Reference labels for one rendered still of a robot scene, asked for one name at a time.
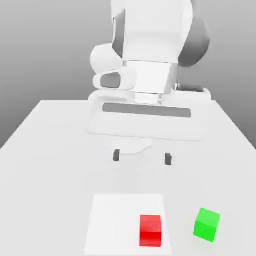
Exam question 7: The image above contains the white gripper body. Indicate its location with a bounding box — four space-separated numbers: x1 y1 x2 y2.
85 89 213 143

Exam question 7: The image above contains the small red cube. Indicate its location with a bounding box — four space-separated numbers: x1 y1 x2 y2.
139 214 162 248

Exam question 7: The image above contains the small green cube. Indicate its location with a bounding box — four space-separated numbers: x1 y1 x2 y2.
193 207 221 243

